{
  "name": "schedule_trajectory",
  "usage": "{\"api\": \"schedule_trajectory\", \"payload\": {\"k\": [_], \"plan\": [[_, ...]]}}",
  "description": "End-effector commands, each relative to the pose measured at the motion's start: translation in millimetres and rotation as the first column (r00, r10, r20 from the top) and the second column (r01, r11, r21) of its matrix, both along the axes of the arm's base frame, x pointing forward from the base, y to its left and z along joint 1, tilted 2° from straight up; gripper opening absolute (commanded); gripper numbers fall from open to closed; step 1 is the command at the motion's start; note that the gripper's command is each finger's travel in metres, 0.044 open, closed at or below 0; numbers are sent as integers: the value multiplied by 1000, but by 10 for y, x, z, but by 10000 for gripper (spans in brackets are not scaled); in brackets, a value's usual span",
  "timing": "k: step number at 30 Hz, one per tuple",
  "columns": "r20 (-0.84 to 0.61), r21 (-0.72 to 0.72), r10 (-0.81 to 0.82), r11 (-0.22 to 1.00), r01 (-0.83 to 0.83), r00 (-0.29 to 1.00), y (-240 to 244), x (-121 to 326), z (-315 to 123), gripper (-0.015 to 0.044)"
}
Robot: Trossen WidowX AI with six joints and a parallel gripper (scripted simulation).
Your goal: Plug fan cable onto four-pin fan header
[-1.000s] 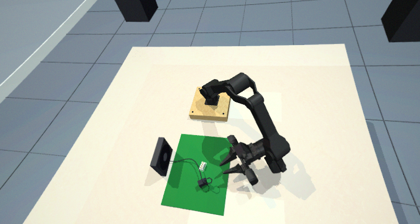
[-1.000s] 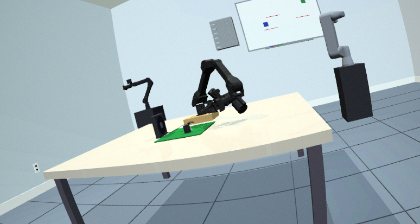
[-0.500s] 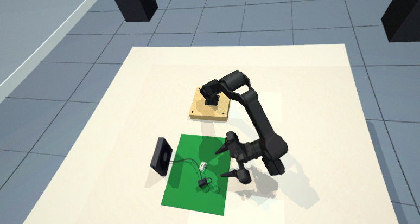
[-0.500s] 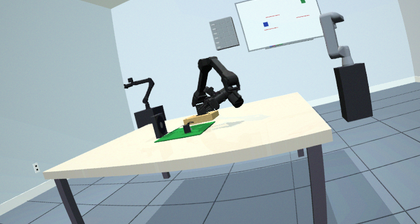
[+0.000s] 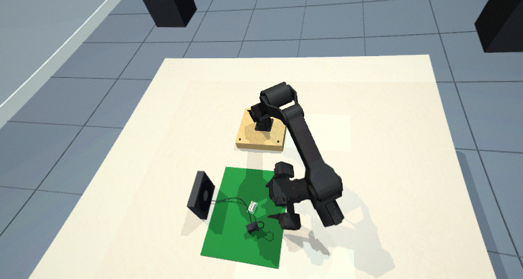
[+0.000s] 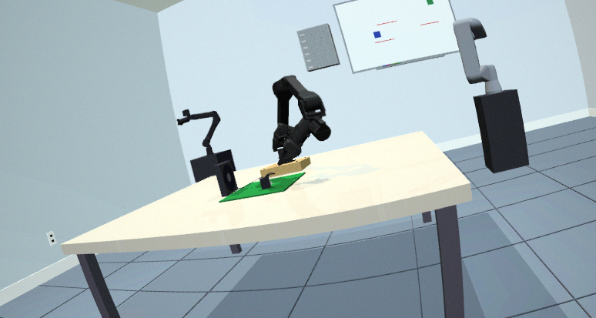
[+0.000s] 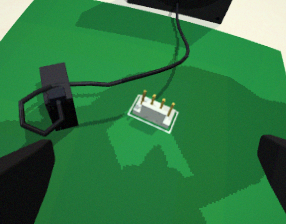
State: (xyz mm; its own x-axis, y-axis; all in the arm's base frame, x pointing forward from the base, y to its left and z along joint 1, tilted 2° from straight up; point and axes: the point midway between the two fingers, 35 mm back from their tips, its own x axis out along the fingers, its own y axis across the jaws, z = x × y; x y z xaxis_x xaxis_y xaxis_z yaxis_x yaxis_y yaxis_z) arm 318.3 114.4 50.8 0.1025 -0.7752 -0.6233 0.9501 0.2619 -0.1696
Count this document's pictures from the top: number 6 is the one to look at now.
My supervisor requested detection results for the green circuit board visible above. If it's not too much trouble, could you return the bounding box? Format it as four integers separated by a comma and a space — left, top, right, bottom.
218, 172, 306, 203

